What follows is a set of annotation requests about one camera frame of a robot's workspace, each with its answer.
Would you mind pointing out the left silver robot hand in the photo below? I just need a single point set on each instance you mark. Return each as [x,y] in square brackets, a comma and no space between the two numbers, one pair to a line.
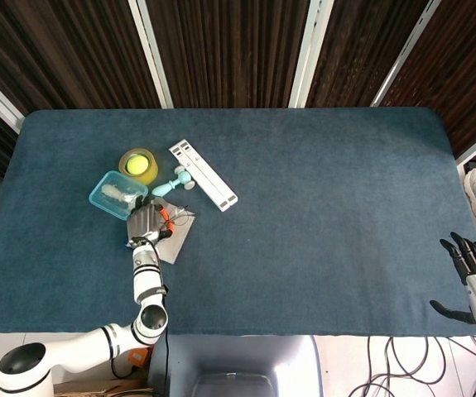
[142,223]

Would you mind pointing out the blue glasses case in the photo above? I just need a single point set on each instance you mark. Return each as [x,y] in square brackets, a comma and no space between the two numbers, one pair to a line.
[175,244]

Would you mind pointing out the clear container teal lid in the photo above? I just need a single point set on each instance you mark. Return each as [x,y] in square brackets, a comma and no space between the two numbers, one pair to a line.
[101,200]

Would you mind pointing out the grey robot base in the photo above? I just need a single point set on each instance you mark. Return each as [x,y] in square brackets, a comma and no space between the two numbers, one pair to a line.
[237,360]

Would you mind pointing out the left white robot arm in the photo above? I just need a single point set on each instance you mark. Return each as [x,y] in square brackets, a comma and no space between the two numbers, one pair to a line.
[146,277]

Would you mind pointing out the white item inside container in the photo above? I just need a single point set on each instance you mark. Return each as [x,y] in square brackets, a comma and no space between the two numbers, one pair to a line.
[113,192]

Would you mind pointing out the yellow tape roll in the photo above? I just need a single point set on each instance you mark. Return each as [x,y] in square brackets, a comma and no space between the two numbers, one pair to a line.
[150,175]

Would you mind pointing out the yellow-green tennis ball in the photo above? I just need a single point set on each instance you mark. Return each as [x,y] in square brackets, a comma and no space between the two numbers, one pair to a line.
[137,164]

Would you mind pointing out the mint handheld roller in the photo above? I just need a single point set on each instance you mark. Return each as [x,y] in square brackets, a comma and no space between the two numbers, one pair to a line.
[184,178]

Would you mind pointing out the white folding stand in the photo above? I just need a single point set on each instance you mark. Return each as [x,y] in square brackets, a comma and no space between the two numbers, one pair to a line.
[208,178]

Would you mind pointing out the orange tool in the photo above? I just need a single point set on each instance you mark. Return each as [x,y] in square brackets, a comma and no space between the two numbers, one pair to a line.
[140,356]

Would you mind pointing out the blue tablecloth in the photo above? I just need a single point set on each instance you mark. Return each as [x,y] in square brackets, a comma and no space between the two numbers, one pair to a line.
[304,227]

